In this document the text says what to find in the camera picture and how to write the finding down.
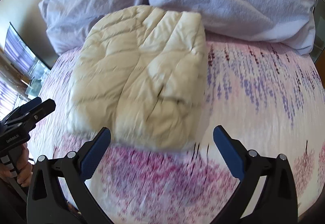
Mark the wooden framed glass door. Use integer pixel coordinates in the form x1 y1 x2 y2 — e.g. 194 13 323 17
310 0 325 63

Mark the person's left hand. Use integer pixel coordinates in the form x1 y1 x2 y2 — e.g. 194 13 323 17
0 142 33 187

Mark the pink floral bed sheet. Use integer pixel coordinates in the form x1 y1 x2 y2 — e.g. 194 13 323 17
27 41 325 224

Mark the cream quilted down jacket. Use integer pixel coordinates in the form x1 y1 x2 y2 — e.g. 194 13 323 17
66 5 208 151

